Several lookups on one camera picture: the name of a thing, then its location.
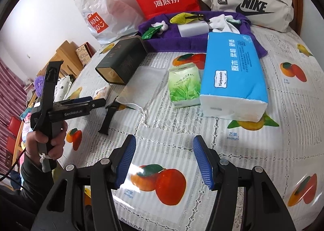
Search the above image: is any green tissue pack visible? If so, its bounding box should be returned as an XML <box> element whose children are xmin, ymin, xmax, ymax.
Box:
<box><xmin>168</xmin><ymin>62</ymin><xmax>202</xmax><ymax>109</ymax></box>

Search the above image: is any patterned cardboard box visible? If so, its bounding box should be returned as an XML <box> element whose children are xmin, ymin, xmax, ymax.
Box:
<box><xmin>75</xmin><ymin>42</ymin><xmax>97</xmax><ymax>67</ymax></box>

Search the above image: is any person's left hand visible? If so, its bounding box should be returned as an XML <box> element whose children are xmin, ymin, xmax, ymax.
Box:
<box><xmin>25</xmin><ymin>120</ymin><xmax>69</xmax><ymax>161</ymax></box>

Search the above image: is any dark green box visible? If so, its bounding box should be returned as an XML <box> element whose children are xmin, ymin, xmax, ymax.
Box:
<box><xmin>95</xmin><ymin>37</ymin><xmax>148</xmax><ymax>85</ymax></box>

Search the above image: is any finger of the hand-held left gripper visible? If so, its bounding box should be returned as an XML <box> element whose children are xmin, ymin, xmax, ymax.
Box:
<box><xmin>40</xmin><ymin>60</ymin><xmax>64</xmax><ymax>130</ymax></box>
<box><xmin>98</xmin><ymin>97</ymin><xmax>120</xmax><ymax>136</ymax></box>

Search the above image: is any brown wooden frame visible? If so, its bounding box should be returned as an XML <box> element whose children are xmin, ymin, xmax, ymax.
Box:
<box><xmin>289</xmin><ymin>0</ymin><xmax>304</xmax><ymax>37</ymax></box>

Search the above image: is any purple cloth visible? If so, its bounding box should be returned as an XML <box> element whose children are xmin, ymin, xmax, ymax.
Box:
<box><xmin>138</xmin><ymin>12</ymin><xmax>268</xmax><ymax>57</ymax></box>

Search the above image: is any black cable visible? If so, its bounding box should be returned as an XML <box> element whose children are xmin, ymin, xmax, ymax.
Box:
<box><xmin>0</xmin><ymin>149</ymin><xmax>27</xmax><ymax>179</ymax></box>

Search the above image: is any white tissue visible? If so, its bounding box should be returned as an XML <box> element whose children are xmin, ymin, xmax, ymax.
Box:
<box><xmin>151</xmin><ymin>20</ymin><xmax>169</xmax><ymax>32</ymax></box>
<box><xmin>209</xmin><ymin>14</ymin><xmax>240</xmax><ymax>35</ymax></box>

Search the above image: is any person's left forearm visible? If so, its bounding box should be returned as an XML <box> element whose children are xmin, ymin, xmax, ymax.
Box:
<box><xmin>0</xmin><ymin>155</ymin><xmax>55</xmax><ymax>221</ymax></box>

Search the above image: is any blue tissue pack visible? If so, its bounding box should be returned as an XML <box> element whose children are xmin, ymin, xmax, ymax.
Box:
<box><xmin>199</xmin><ymin>32</ymin><xmax>269</xmax><ymax>122</ymax></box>

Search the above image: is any red striped curtain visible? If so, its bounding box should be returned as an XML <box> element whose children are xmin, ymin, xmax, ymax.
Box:
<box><xmin>0</xmin><ymin>58</ymin><xmax>28</xmax><ymax>120</ymax></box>

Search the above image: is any black strap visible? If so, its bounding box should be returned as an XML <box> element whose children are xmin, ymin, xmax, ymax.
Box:
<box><xmin>186</xmin><ymin>12</ymin><xmax>211</xmax><ymax>23</ymax></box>

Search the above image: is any yellow mesh pouch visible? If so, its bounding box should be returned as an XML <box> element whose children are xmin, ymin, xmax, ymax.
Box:
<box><xmin>169</xmin><ymin>13</ymin><xmax>193</xmax><ymax>24</ymax></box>

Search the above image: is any clear plastic bag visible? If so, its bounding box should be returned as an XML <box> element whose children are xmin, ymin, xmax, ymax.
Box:
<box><xmin>115</xmin><ymin>65</ymin><xmax>175</xmax><ymax>126</ymax></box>

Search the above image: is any white spotted cloth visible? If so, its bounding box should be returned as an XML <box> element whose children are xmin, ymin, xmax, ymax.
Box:
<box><xmin>54</xmin><ymin>74</ymin><xmax>76</xmax><ymax>101</ymax></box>

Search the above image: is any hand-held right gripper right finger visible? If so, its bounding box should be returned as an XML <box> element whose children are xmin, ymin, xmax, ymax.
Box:
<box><xmin>192</xmin><ymin>135</ymin><xmax>296</xmax><ymax>231</ymax></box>

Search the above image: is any small green sachet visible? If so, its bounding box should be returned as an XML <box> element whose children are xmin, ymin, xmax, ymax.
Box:
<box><xmin>141</xmin><ymin>24</ymin><xmax>163</xmax><ymax>40</ymax></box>

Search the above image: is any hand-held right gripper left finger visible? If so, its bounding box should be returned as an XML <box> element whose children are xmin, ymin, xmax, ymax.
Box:
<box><xmin>32</xmin><ymin>134</ymin><xmax>137</xmax><ymax>231</ymax></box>

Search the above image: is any white plastic shopping bag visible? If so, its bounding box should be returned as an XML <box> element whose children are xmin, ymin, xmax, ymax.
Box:
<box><xmin>72</xmin><ymin>0</ymin><xmax>145</xmax><ymax>46</ymax></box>

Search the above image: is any purple fuzzy ball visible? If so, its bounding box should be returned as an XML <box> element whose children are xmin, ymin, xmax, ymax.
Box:
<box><xmin>34</xmin><ymin>75</ymin><xmax>48</xmax><ymax>96</ymax></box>

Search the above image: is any small pale packet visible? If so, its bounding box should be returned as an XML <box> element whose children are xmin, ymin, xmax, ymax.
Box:
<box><xmin>94</xmin><ymin>86</ymin><xmax>112</xmax><ymax>100</ymax></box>

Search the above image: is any wooden cabinet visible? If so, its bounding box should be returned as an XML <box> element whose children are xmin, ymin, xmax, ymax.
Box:
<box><xmin>37</xmin><ymin>40</ymin><xmax>98</xmax><ymax>80</ymax></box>

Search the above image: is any red chair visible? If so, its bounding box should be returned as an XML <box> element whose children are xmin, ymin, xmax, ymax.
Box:
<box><xmin>5</xmin><ymin>116</ymin><xmax>23</xmax><ymax>168</ymax></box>

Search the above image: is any white sponge block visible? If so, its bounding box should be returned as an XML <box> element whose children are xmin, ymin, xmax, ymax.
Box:
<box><xmin>177</xmin><ymin>22</ymin><xmax>210</xmax><ymax>38</ymax></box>

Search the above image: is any fruit print tablecloth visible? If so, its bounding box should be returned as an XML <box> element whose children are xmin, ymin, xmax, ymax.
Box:
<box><xmin>54</xmin><ymin>22</ymin><xmax>324</xmax><ymax>231</ymax></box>

